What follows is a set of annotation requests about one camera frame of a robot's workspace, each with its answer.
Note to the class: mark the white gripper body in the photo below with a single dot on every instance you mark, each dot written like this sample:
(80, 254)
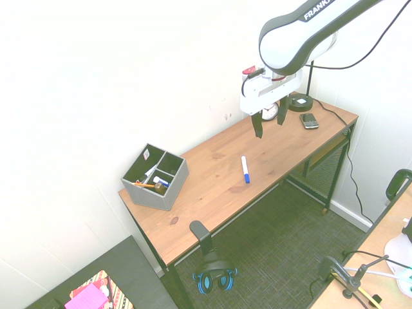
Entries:
(257, 96)

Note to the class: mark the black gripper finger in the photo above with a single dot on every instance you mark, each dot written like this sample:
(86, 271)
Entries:
(282, 112)
(258, 126)

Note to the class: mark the white marker blue cap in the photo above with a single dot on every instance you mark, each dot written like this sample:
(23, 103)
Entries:
(245, 169)

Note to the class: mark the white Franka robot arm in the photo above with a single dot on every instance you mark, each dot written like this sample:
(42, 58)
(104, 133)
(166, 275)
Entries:
(289, 42)

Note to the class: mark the white marker black cap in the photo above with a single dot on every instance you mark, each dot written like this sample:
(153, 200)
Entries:
(150, 172)

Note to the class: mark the grey desk organizer holder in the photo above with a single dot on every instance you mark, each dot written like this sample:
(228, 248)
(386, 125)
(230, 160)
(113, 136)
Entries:
(151, 198)

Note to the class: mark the round alarm clock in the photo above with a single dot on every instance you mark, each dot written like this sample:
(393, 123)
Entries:
(269, 112)

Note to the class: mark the black desk lamp base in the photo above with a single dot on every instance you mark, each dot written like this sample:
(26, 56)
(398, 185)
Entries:
(300, 103)

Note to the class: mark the black smartphone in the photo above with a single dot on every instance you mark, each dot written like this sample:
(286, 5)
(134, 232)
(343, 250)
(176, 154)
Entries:
(309, 121)

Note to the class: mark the white blue glue stick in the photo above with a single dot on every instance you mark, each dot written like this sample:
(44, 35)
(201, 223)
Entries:
(160, 181)

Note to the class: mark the pink white price sticker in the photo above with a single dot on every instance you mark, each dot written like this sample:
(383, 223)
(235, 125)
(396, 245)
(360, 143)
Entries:
(147, 154)

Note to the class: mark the brown small bottle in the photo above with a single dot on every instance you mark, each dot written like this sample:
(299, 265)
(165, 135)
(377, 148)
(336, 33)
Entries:
(160, 188)

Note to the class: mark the black headphone hanger clamp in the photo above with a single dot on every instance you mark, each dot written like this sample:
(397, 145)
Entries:
(201, 232)

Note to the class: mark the orange pencil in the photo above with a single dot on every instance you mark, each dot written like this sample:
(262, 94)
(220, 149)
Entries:
(143, 185)

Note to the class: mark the black blue headphones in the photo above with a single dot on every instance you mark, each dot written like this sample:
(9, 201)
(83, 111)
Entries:
(214, 273)

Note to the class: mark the black cabinet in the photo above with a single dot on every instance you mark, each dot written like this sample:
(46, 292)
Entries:
(128, 267)

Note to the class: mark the white teal power strip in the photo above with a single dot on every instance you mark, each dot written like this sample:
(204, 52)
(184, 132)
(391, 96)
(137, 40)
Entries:
(406, 281)

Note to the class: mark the red patterned box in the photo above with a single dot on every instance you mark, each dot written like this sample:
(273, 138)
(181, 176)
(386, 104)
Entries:
(120, 296)

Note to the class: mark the pink box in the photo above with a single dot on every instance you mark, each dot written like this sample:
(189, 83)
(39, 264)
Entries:
(87, 297)

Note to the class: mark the black camera stand clamp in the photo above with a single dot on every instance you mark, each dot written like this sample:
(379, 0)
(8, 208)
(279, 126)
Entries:
(334, 268)

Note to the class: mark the wooden desk with black frame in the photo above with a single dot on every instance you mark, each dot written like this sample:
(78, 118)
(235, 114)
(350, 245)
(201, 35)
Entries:
(176, 283)

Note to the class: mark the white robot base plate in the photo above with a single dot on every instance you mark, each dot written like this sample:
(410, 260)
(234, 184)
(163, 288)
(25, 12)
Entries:
(397, 251)

